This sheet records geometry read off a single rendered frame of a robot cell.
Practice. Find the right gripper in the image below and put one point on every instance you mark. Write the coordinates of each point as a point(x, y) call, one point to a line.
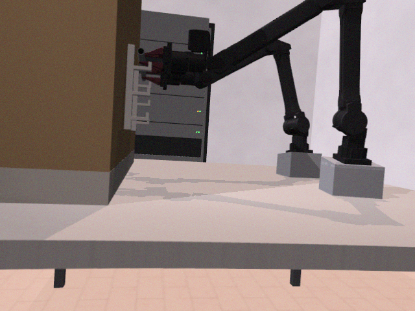
point(159, 80)

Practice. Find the dark brown wall panel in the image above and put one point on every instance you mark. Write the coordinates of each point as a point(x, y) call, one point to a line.
point(62, 93)

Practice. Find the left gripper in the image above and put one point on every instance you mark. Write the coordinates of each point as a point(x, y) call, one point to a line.
point(172, 61)

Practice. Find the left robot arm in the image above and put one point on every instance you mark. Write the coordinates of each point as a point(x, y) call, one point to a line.
point(349, 118)

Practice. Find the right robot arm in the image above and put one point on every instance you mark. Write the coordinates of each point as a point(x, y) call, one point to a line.
point(297, 127)

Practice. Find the grey metal tube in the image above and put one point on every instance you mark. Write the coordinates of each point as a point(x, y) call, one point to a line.
point(141, 56)

